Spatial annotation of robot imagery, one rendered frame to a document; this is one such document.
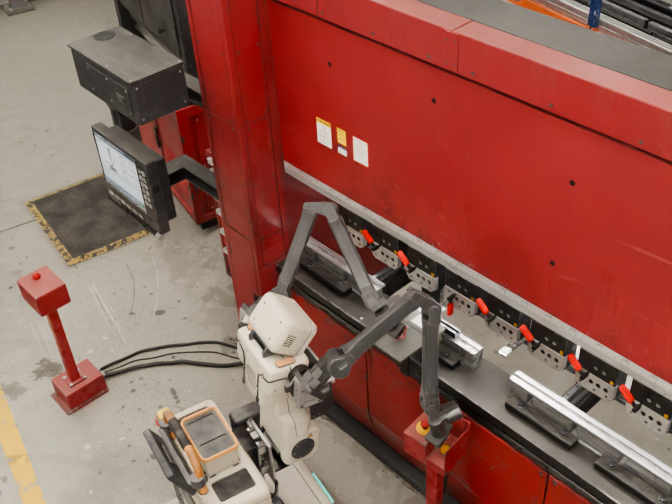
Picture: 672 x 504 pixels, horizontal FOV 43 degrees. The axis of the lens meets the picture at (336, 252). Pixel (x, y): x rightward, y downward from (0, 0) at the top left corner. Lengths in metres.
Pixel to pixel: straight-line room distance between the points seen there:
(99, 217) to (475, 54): 3.89
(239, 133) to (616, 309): 1.66
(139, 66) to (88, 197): 2.94
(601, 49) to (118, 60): 1.87
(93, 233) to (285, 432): 2.97
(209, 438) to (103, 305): 2.23
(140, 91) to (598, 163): 1.75
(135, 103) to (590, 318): 1.85
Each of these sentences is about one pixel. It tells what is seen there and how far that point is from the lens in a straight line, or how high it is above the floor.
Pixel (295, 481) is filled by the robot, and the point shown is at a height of 0.28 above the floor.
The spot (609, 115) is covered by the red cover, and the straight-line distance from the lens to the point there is 2.49.
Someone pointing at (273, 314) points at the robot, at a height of 1.37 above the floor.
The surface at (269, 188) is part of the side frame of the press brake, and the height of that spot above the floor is 1.30.
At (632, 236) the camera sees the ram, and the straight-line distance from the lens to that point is 2.65.
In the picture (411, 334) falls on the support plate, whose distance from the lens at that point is 3.49.
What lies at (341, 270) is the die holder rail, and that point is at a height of 0.95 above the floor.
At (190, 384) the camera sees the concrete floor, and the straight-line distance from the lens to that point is 4.79.
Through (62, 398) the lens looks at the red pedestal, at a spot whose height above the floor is 0.03.
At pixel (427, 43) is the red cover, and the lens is 2.84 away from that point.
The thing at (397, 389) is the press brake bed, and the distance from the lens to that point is 3.79.
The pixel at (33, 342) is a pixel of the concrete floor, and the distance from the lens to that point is 5.31.
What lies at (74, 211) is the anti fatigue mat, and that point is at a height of 0.01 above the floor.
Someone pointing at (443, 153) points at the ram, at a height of 1.83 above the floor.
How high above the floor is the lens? 3.44
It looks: 39 degrees down
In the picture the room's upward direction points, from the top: 4 degrees counter-clockwise
